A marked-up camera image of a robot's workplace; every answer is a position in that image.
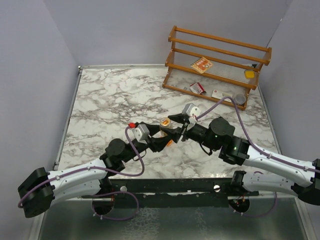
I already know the clear pill bottle gold lid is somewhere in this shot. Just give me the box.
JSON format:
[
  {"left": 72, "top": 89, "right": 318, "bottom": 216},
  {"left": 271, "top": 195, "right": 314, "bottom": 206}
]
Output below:
[{"left": 160, "top": 125, "right": 173, "bottom": 137}]

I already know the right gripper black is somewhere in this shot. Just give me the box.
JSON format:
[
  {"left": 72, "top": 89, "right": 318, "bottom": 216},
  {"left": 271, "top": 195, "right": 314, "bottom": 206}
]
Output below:
[{"left": 161, "top": 113, "right": 219, "bottom": 151}]

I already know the orange spiral notebook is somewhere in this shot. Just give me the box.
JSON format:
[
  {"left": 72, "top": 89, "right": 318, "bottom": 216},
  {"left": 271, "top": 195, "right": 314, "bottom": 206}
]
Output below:
[{"left": 190, "top": 56, "right": 214, "bottom": 74}]

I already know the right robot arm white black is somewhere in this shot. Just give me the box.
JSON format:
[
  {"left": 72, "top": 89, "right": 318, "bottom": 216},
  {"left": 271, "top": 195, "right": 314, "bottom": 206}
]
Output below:
[{"left": 166, "top": 113, "right": 320, "bottom": 206}]

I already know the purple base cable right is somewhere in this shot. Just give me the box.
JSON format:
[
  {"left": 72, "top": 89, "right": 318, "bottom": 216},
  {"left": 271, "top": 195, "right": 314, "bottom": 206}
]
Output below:
[{"left": 232, "top": 193, "right": 279, "bottom": 218}]

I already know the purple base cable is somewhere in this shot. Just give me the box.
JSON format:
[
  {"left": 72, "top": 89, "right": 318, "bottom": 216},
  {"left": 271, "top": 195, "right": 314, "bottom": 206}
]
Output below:
[
  {"left": 232, "top": 193, "right": 279, "bottom": 218},
  {"left": 91, "top": 186, "right": 141, "bottom": 221}
]

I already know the wooden three-tier shelf rack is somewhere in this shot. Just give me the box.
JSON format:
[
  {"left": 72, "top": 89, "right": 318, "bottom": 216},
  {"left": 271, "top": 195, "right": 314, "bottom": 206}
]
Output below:
[{"left": 162, "top": 25, "right": 272, "bottom": 110}]

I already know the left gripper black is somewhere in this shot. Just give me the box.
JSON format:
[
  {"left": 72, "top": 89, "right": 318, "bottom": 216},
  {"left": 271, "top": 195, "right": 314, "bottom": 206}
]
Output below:
[{"left": 122, "top": 123, "right": 172, "bottom": 164}]

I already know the white red medicine box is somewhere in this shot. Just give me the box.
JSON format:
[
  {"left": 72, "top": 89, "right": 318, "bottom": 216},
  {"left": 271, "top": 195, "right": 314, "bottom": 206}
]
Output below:
[{"left": 211, "top": 89, "right": 233, "bottom": 100}]

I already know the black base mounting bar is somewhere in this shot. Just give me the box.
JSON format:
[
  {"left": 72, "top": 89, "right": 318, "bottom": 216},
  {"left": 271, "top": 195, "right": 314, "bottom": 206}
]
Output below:
[{"left": 93, "top": 171, "right": 259, "bottom": 214}]

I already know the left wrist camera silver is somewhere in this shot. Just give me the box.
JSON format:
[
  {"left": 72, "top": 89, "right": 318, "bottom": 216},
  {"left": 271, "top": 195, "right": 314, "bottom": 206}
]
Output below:
[{"left": 128, "top": 123, "right": 150, "bottom": 143}]

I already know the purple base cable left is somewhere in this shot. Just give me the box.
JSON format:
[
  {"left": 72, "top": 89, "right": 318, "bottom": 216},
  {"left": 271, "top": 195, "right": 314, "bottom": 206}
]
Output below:
[{"left": 91, "top": 186, "right": 141, "bottom": 221}]

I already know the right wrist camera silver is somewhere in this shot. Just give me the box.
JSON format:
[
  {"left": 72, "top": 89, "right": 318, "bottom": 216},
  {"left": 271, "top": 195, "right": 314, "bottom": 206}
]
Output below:
[{"left": 182, "top": 103, "right": 202, "bottom": 118}]

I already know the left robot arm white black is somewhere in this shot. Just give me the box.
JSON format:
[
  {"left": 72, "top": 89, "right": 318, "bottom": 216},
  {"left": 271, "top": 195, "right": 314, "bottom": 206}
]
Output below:
[{"left": 17, "top": 122, "right": 173, "bottom": 218}]

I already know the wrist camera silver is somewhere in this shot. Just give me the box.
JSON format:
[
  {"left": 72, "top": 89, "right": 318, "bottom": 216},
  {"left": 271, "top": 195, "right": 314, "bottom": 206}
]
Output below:
[
  {"left": 182, "top": 103, "right": 202, "bottom": 118},
  {"left": 128, "top": 123, "right": 150, "bottom": 143}
]

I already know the red white torn packet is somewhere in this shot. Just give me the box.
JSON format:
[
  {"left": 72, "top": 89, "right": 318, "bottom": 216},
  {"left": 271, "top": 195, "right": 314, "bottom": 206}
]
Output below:
[{"left": 189, "top": 82, "right": 206, "bottom": 95}]

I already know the clear round jar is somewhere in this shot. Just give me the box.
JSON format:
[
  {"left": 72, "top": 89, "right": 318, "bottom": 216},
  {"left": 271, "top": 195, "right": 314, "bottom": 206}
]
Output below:
[{"left": 234, "top": 94, "right": 247, "bottom": 106}]

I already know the yellow small container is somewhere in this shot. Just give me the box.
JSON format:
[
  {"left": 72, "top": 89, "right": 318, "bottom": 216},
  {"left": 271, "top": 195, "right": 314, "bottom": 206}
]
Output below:
[{"left": 244, "top": 70, "right": 255, "bottom": 80}]

